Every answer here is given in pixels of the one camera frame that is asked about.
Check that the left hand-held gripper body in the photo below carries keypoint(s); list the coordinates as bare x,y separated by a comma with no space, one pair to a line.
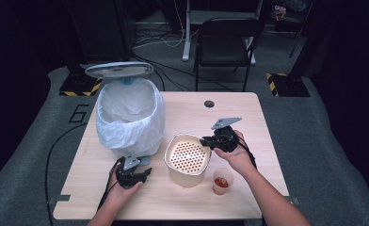
127,177

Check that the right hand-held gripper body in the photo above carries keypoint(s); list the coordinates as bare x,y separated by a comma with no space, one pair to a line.
225,139

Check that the beige strainer container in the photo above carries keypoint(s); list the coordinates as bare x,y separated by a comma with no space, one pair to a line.
187,157

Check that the white plastic bin liner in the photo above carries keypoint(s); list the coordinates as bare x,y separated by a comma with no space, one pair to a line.
132,132

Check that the white and grey pedal bin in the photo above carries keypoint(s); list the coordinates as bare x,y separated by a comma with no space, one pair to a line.
120,69

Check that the person's left hand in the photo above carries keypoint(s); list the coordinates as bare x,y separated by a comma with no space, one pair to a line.
120,196

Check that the person's right hand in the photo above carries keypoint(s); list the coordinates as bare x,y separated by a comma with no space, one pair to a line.
239,160

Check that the clear cup with red liquid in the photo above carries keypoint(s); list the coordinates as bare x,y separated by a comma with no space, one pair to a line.
221,185

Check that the grey tape strip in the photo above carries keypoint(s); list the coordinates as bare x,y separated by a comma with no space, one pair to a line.
60,198
295,201

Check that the black hazard-striped stand base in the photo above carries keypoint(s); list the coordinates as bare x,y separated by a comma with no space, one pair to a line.
76,86
291,85

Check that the black folding chair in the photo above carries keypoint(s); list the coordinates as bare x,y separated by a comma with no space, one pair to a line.
225,47

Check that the white metal desk frame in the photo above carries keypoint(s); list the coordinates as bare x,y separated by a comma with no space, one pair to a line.
186,37

